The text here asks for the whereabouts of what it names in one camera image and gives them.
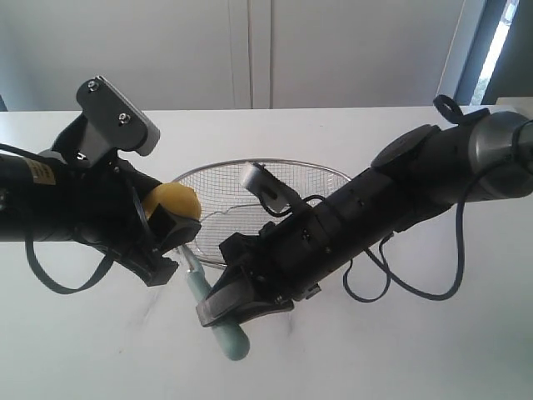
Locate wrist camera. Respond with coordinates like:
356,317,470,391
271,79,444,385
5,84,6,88
239,162,303,217
39,75,162,170

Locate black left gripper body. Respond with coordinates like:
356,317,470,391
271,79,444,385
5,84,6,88
53,160,177,287

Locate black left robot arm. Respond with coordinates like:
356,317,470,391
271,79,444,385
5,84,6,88
1,145,201,295

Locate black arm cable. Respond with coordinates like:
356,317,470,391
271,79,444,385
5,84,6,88
342,124,533,303
24,237,113,296

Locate white side table corner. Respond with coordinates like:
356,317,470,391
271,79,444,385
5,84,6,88
496,97,533,115

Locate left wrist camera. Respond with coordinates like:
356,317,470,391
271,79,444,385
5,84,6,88
39,75,162,170

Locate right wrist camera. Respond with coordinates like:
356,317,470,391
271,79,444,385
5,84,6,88
239,162,303,217

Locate window with dark frame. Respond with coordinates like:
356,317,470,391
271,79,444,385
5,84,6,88
453,0,532,105

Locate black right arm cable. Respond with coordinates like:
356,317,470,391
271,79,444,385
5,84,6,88
342,124,533,303

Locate oval wire mesh basket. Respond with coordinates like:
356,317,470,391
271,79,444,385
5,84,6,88
175,158,351,269

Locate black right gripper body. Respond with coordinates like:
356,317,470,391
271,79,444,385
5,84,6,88
219,203,333,301

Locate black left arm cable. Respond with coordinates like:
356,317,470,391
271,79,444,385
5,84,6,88
24,237,113,296

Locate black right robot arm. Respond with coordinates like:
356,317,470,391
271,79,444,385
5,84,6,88
197,95,532,327

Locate teal handled peeler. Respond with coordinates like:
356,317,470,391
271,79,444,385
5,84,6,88
177,245,251,362

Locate yellow lemon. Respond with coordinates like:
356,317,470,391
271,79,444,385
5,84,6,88
141,182,202,220

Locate white cabinet doors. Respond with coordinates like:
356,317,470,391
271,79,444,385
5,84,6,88
1,1,485,111

